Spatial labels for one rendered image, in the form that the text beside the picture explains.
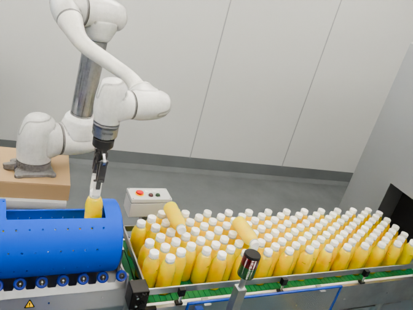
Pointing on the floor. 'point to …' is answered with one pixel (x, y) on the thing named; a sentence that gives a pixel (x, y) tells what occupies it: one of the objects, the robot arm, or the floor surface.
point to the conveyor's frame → (358, 298)
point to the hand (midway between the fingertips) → (96, 185)
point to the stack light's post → (236, 298)
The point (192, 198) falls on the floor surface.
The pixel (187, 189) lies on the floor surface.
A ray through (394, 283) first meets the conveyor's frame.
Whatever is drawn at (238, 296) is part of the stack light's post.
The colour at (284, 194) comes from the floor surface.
